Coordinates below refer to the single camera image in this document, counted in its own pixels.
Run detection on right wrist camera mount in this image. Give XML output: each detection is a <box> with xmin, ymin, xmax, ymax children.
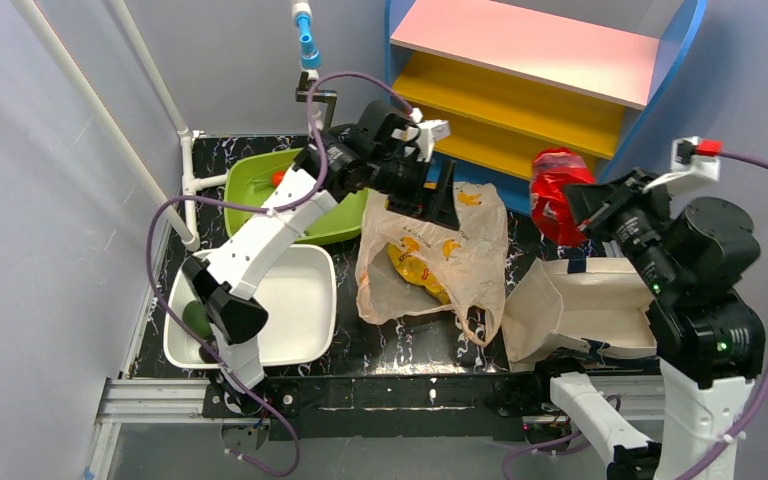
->
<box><xmin>643</xmin><ymin>136</ymin><xmax>723</xmax><ymax>196</ymax></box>

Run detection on colourful wooden shelf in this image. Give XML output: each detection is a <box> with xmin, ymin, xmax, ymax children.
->
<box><xmin>385</xmin><ymin>1</ymin><xmax>707</xmax><ymax>214</ymax></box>

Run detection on green plastic basin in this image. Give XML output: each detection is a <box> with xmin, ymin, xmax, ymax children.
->
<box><xmin>224</xmin><ymin>148</ymin><xmax>368</xmax><ymax>246</ymax></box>

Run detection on white plastic basin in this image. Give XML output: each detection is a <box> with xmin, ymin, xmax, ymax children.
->
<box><xmin>163</xmin><ymin>244</ymin><xmax>337</xmax><ymax>370</ymax></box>

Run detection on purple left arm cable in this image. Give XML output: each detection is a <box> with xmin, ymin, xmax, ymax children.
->
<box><xmin>145</xmin><ymin>70</ymin><xmax>425</xmax><ymax>480</ymax></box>

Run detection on red snack packet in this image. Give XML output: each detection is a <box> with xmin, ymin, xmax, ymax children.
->
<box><xmin>529</xmin><ymin>147</ymin><xmax>594</xmax><ymax>247</ymax></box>

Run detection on dark toy avocado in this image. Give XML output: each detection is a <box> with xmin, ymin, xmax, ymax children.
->
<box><xmin>181</xmin><ymin>300</ymin><xmax>214</xmax><ymax>341</ymax></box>

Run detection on yellow snack packet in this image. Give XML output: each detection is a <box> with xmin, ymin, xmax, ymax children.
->
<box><xmin>386</xmin><ymin>237</ymin><xmax>451</xmax><ymax>304</ymax></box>

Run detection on white pipe faucet stand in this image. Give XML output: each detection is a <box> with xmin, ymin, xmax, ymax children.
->
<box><xmin>291</xmin><ymin>0</ymin><xmax>338</xmax><ymax>129</ymax></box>

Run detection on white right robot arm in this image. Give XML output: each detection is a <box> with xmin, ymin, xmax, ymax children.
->
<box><xmin>542</xmin><ymin>169</ymin><xmax>766</xmax><ymax>479</ymax></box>

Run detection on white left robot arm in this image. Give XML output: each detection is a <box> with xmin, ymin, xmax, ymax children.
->
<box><xmin>182</xmin><ymin>101</ymin><xmax>460</xmax><ymax>393</ymax></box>

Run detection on orange toy carrot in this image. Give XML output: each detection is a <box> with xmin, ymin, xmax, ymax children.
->
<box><xmin>253</xmin><ymin>171</ymin><xmax>285</xmax><ymax>191</ymax></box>

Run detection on white diagonal pole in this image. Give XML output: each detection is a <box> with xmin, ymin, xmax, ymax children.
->
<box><xmin>12</xmin><ymin>0</ymin><xmax>200</xmax><ymax>252</ymax></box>

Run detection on beige canvas tote bag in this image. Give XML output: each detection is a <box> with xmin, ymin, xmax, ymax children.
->
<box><xmin>501</xmin><ymin>257</ymin><xmax>656</xmax><ymax>372</ymax></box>

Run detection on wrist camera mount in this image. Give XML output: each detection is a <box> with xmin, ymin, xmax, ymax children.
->
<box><xmin>391</xmin><ymin>108</ymin><xmax>451</xmax><ymax>163</ymax></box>
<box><xmin>643</xmin><ymin>136</ymin><xmax>723</xmax><ymax>196</ymax></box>

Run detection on aluminium frame rail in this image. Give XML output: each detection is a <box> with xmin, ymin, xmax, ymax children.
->
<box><xmin>82</xmin><ymin>378</ymin><xmax>209</xmax><ymax>479</ymax></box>

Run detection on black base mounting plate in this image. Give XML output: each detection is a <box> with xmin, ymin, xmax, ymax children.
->
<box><xmin>201</xmin><ymin>372</ymin><xmax>558</xmax><ymax>444</ymax></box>

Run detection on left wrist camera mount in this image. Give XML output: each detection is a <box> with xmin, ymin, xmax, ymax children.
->
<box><xmin>391</xmin><ymin>108</ymin><xmax>451</xmax><ymax>163</ymax></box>

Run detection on banana print plastic bag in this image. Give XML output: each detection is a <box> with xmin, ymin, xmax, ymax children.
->
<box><xmin>355</xmin><ymin>182</ymin><xmax>509</xmax><ymax>346</ymax></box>

